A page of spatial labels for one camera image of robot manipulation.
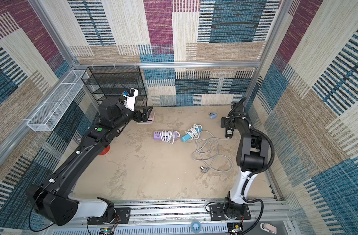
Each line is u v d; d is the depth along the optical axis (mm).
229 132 1021
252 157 525
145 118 649
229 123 765
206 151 959
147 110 651
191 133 965
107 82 1049
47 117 712
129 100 594
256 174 523
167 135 965
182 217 732
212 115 1141
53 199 376
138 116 636
